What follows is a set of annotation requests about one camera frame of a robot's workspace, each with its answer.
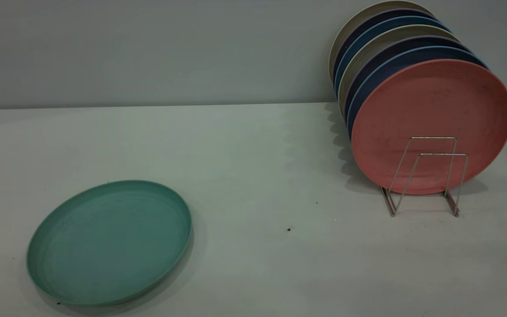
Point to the dark purple round plate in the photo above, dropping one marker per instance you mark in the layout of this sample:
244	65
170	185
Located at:
390	14
420	42

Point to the pink round plate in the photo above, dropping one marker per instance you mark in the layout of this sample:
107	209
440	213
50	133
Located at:
429	105

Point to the green round plate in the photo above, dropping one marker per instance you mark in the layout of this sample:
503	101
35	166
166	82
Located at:
108	242

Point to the beige round plate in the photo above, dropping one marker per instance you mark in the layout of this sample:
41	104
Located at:
376	9
403	31

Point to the blue round plate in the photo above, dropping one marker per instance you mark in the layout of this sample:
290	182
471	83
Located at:
394	22
394	64

